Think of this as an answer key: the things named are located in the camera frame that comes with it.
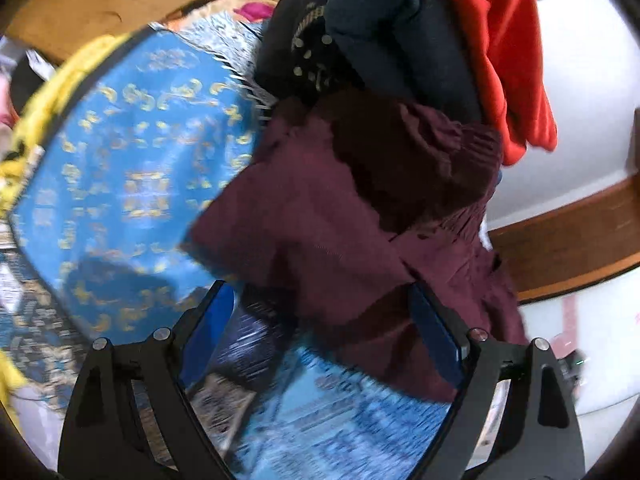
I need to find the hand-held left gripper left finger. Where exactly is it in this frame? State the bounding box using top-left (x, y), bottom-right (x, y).
top-left (57, 280), bottom-right (236, 480)

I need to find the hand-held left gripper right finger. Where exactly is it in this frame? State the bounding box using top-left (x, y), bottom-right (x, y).
top-left (407, 282), bottom-right (587, 480)

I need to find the maroon button shirt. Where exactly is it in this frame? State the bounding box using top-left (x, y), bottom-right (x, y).
top-left (187, 87), bottom-right (531, 403)

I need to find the white sliding door with hearts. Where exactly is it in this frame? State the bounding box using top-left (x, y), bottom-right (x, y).
top-left (517, 267), bottom-right (640, 416)

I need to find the wooden wardrobe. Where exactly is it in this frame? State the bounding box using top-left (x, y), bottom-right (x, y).
top-left (487, 107), bottom-right (640, 305)

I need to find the blue patchwork blanket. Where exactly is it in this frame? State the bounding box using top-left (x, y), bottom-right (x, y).
top-left (0, 10), bottom-right (451, 480)

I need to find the yellow cloth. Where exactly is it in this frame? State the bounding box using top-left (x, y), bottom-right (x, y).
top-left (0, 32), bottom-right (128, 211)

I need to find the red folded garment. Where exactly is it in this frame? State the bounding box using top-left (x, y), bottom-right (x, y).
top-left (417, 0), bottom-right (558, 167)

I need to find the dark dotted garment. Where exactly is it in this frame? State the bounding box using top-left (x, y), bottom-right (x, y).
top-left (255, 0), bottom-right (351, 106)

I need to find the navy folded garment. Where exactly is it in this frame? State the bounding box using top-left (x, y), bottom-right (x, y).
top-left (325, 0), bottom-right (483, 123)

